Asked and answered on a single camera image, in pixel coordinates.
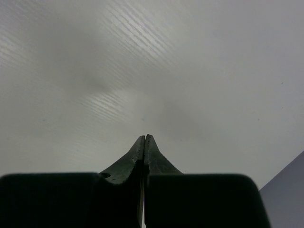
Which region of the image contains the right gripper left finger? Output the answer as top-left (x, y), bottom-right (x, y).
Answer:
top-left (98, 135), bottom-right (145, 228)

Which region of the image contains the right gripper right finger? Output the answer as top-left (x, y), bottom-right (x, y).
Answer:
top-left (144, 134), bottom-right (183, 175)

